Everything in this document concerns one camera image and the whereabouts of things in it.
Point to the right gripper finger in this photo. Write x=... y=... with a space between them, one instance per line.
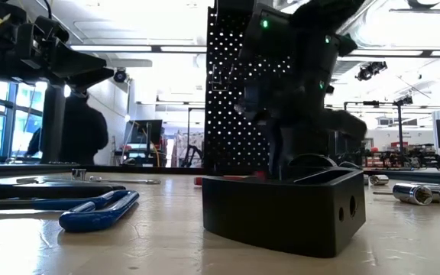
x=280 y=153
x=311 y=143

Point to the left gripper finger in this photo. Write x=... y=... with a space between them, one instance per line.
x=78 y=63
x=90 y=78

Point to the large silver combination wrench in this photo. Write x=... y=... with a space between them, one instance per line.
x=136 y=182

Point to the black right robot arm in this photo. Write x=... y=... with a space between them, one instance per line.
x=311 y=57

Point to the black metal peg board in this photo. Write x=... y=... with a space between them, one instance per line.
x=207 y=114

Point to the ceiling light bar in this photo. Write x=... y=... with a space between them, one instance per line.
x=384 y=52
x=109 y=48

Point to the person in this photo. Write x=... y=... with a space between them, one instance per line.
x=84 y=130

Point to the black pillar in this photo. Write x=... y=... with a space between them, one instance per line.
x=52 y=126

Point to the blue framed window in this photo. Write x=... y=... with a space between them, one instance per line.
x=9 y=114

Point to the chrome socket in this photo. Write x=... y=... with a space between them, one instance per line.
x=379 y=180
x=437 y=193
x=411 y=194

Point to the black pipe rig stand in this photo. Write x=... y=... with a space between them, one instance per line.
x=400 y=130

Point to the steel double prong hook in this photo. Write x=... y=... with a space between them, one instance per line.
x=211 y=78

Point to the black storage bin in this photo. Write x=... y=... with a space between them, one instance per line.
x=231 y=3

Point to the black security camera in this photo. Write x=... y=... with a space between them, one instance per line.
x=120 y=75

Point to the black ceiling mounted camera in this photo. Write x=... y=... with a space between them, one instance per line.
x=369 y=71

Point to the black aluminium table frame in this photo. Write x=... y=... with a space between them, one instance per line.
x=33 y=170

